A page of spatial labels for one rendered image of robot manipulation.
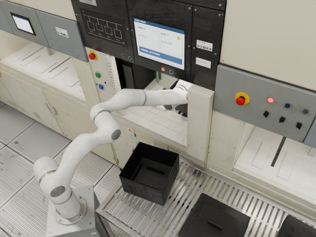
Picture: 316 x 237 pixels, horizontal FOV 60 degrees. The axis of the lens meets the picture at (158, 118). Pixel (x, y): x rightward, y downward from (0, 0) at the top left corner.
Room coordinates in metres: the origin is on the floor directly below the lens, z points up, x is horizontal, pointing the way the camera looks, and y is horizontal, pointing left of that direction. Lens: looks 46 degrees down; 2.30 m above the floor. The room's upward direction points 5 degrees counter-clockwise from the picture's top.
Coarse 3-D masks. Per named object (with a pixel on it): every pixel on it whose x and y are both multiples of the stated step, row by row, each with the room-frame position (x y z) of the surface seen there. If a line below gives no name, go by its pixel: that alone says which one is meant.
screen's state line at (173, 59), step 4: (140, 48) 1.27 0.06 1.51; (144, 48) 1.25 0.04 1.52; (144, 52) 1.25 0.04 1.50; (148, 52) 1.24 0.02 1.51; (152, 52) 1.22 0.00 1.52; (156, 52) 1.21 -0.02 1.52; (156, 56) 1.21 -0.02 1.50; (160, 56) 1.19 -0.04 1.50; (164, 56) 1.18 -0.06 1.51; (168, 56) 1.16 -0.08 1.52; (172, 56) 1.15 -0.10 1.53; (168, 60) 1.16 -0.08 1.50; (172, 60) 1.15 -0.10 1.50; (176, 60) 1.13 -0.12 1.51; (180, 60) 1.12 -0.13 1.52
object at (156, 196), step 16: (144, 144) 1.10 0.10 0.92; (128, 160) 0.98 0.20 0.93; (144, 160) 1.09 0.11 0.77; (160, 160) 1.05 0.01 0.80; (176, 160) 0.95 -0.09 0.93; (128, 176) 0.95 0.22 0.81; (144, 176) 0.96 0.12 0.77; (160, 176) 0.95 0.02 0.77; (176, 176) 0.94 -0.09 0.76; (128, 192) 0.86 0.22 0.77; (144, 192) 0.81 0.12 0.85; (160, 192) 0.76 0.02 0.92
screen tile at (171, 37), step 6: (162, 36) 1.18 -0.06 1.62; (168, 36) 1.16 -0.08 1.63; (174, 36) 1.14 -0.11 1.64; (180, 36) 1.12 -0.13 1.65; (174, 42) 1.14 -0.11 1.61; (180, 42) 1.12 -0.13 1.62; (162, 48) 1.18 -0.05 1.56; (168, 48) 1.16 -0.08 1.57; (174, 48) 1.14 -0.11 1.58; (180, 48) 1.12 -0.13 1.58; (174, 54) 1.14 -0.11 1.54; (180, 54) 1.12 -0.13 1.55
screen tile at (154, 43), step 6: (138, 24) 1.26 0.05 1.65; (138, 30) 1.26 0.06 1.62; (144, 30) 1.24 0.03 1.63; (150, 30) 1.22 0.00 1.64; (156, 30) 1.20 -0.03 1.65; (138, 36) 1.27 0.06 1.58; (156, 36) 1.20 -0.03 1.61; (144, 42) 1.25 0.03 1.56; (150, 42) 1.22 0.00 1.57; (156, 42) 1.20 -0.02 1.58; (156, 48) 1.20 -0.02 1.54
